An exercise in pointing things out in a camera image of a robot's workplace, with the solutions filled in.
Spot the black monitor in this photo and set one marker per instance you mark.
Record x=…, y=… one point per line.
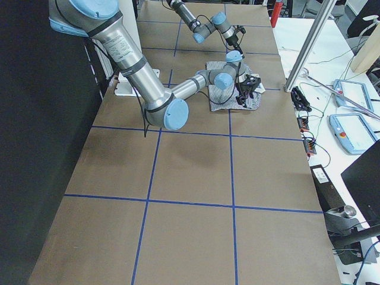
x=361, y=179

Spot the black camera mount with knob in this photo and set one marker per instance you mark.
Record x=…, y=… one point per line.
x=345, y=229

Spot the black box with label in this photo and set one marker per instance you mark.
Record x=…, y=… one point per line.
x=327, y=193

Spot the black handheld tool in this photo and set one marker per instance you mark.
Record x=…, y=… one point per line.
x=299, y=100

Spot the near blue teach pendant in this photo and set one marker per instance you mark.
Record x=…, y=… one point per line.
x=352, y=132

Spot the blue white striped polo shirt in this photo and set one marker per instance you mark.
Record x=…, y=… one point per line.
x=226, y=99

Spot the blue teach pendant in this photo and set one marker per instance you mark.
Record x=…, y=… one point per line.
x=352, y=132
x=354, y=91

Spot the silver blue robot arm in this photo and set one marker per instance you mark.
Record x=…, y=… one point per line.
x=163, y=107
x=205, y=23

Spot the far blue teach pendant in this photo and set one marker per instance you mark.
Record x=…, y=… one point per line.
x=354, y=91

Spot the red cylinder tube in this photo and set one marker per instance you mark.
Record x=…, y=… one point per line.
x=276, y=12

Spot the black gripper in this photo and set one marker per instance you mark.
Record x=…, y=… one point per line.
x=234, y=40
x=246, y=88

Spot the orange black connector strip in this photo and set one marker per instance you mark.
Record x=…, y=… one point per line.
x=308, y=138

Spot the aluminium frame post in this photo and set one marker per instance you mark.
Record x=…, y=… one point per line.
x=316, y=28

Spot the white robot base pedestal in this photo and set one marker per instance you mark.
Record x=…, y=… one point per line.
x=126, y=87

